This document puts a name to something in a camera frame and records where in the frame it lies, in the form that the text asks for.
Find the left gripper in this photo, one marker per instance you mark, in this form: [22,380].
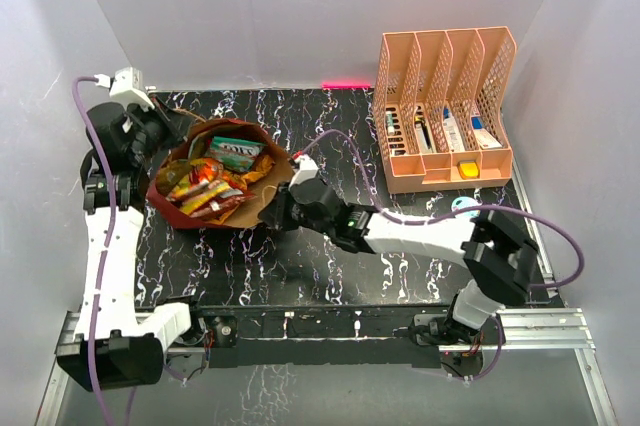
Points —
[176,126]

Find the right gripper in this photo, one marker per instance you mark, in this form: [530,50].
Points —
[276,212]

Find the red paper bag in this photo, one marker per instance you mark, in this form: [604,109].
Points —
[193,191]

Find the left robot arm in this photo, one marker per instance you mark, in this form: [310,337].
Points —
[111,347]

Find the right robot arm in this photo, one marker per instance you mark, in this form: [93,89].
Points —
[500,257]

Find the teal Fox's candy bag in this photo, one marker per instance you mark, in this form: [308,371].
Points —
[235,154]

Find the pink tape strip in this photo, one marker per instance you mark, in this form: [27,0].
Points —
[343,85]

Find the white blue oval package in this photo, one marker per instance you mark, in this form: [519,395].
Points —
[465,202]

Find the yellow item in organizer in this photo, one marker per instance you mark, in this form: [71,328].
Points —
[468,169]

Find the pink desk organizer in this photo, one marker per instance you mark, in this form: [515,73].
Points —
[438,101]

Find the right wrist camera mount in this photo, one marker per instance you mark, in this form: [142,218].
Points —
[305,168]

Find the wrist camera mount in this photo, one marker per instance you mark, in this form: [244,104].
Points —
[126,87]
[305,168]

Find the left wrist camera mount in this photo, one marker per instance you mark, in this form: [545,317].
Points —
[126,87]

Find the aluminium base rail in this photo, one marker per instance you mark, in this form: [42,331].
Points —
[234,336]

